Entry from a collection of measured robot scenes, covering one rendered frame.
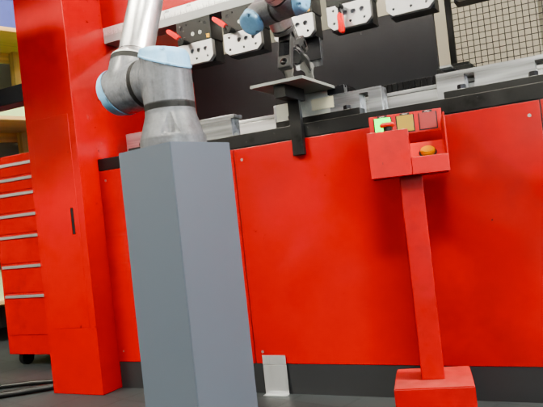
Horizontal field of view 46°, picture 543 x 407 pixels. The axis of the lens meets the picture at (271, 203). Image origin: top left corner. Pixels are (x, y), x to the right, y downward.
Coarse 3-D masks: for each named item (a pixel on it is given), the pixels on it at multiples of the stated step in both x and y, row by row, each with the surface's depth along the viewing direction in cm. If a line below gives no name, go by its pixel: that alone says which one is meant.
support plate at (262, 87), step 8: (280, 80) 196; (288, 80) 194; (296, 80) 195; (304, 80) 196; (312, 80) 199; (256, 88) 200; (264, 88) 202; (272, 88) 203; (304, 88) 209; (312, 88) 211; (320, 88) 212; (328, 88) 214
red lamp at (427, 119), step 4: (424, 112) 179; (428, 112) 179; (432, 112) 179; (420, 116) 180; (424, 116) 179; (428, 116) 179; (432, 116) 179; (420, 120) 180; (424, 120) 179; (428, 120) 179; (432, 120) 179; (420, 124) 180; (424, 124) 179; (428, 124) 179; (432, 124) 179; (436, 124) 179; (420, 128) 180
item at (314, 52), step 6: (306, 42) 221; (312, 42) 220; (318, 42) 218; (312, 48) 220; (318, 48) 219; (306, 54) 221; (312, 54) 220; (318, 54) 219; (312, 60) 220; (318, 60) 220
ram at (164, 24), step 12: (108, 0) 255; (120, 0) 252; (168, 0) 242; (180, 0) 240; (192, 0) 237; (240, 0) 228; (252, 0) 226; (108, 12) 255; (120, 12) 253; (192, 12) 238; (204, 12) 235; (216, 12) 233; (108, 24) 256; (168, 24) 243; (108, 36) 256; (120, 36) 253
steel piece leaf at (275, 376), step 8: (264, 368) 216; (272, 368) 215; (280, 368) 213; (264, 376) 216; (272, 376) 215; (280, 376) 214; (272, 384) 215; (280, 384) 214; (272, 392) 215; (280, 392) 214; (288, 392) 213
